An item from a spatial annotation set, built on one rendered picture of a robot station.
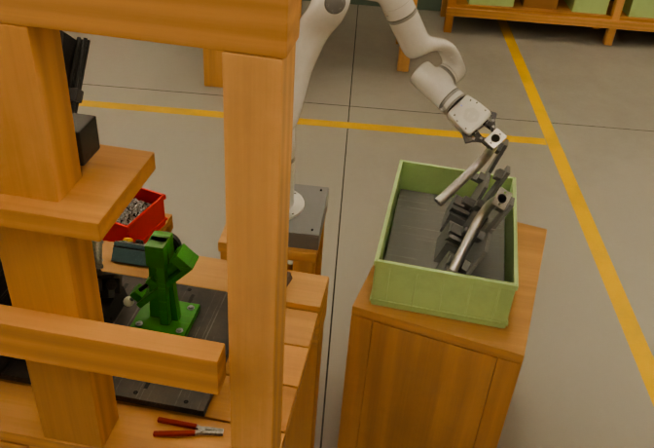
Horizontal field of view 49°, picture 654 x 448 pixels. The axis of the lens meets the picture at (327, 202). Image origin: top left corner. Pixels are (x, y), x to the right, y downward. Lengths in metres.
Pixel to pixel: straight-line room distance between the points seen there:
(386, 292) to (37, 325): 1.07
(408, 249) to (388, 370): 0.39
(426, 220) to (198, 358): 1.32
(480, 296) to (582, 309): 1.58
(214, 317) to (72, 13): 1.08
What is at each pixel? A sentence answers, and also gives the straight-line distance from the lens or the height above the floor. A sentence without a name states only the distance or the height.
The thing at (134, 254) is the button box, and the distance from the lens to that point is 2.16.
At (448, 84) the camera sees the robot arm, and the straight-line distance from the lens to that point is 2.21.
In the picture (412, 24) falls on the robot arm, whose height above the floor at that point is 1.56.
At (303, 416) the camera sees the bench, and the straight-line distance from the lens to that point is 2.42.
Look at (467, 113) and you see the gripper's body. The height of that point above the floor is 1.31.
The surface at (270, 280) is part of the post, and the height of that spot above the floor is 1.45.
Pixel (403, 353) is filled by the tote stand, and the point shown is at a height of 0.66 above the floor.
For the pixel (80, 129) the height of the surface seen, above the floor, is 1.63.
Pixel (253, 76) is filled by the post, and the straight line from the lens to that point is 1.05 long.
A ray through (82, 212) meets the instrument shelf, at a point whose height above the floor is 1.54.
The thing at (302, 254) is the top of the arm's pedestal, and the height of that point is 0.84.
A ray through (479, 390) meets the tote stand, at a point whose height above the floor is 0.60.
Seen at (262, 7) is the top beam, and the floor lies 1.92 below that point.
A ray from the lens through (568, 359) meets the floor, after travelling 3.38.
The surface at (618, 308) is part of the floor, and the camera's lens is 3.75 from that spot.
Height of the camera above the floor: 2.24
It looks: 34 degrees down
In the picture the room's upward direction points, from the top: 4 degrees clockwise
